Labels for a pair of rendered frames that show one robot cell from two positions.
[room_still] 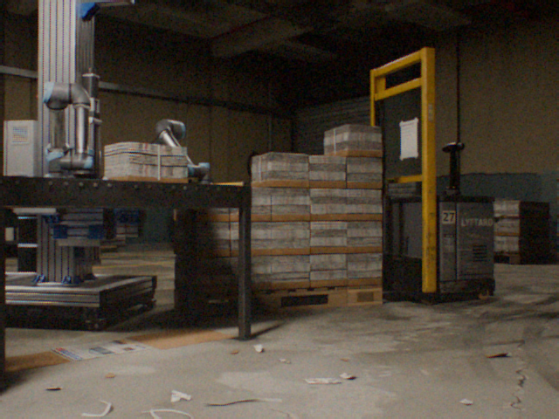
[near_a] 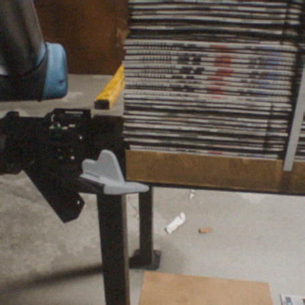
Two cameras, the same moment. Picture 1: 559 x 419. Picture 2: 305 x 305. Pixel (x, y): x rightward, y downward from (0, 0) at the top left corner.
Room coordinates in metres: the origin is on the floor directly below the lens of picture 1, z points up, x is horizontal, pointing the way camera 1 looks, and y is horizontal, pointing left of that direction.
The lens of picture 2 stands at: (3.81, 0.98, 1.05)
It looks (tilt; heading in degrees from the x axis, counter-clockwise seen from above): 28 degrees down; 228
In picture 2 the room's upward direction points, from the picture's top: straight up
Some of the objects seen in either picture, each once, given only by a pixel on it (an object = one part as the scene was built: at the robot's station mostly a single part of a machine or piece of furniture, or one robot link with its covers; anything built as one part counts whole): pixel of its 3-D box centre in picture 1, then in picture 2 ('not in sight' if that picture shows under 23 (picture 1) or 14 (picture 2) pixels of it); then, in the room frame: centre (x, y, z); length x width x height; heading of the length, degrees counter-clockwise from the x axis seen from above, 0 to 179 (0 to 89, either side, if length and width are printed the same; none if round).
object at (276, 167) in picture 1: (279, 172); not in sight; (4.19, -0.06, 0.95); 0.38 x 0.29 x 0.23; 22
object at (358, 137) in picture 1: (352, 215); not in sight; (4.41, -0.61, 0.65); 0.39 x 0.30 x 1.29; 22
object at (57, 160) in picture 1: (59, 162); not in sight; (3.09, 1.11, 0.92); 0.11 x 0.08 x 0.11; 107
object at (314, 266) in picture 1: (261, 247); not in sight; (4.14, 0.07, 0.42); 1.17 x 0.39 x 0.83; 112
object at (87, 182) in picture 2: not in sight; (82, 176); (3.60, 0.60, 0.80); 0.09 x 0.05 x 0.02; 105
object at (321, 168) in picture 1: (316, 174); not in sight; (4.30, -0.33, 0.95); 0.38 x 0.29 x 0.23; 21
